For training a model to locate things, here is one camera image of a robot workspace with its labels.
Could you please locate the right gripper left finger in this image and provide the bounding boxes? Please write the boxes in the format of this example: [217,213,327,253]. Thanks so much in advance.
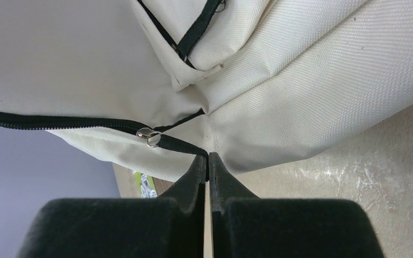
[17,156,207,257]

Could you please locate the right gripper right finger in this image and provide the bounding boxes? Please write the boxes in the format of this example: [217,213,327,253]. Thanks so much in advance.
[209,153,383,257]

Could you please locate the beige canvas backpack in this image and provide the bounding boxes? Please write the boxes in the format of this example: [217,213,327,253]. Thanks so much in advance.
[0,1,413,181]

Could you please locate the green activity book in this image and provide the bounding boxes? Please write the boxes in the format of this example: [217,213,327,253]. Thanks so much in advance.
[132,171,158,199]

